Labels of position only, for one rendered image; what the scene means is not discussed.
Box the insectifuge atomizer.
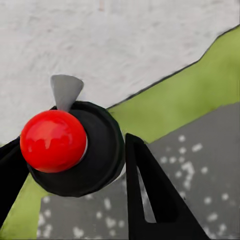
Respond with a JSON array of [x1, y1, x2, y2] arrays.
[[20, 74, 126, 197]]

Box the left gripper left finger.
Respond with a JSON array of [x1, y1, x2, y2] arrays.
[[0, 137, 30, 228]]

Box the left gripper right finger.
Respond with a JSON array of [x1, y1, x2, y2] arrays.
[[125, 133, 210, 240]]

